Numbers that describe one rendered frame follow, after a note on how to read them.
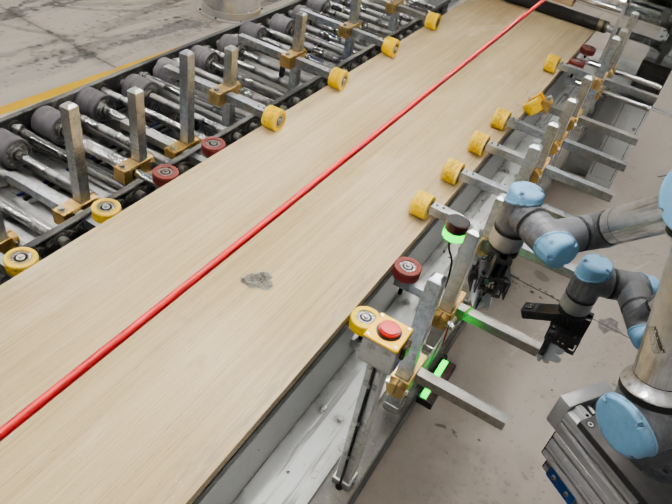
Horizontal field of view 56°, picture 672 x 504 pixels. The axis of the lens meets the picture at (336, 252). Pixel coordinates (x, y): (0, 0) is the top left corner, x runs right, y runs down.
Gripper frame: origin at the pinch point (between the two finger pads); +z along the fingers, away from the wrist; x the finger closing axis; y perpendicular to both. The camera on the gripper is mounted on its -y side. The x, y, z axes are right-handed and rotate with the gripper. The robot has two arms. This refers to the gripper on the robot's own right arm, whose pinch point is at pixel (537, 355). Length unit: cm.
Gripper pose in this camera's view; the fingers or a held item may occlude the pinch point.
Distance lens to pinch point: 180.5
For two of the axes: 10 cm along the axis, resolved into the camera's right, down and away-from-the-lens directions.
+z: -1.4, 7.5, 6.4
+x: 5.1, -5.0, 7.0
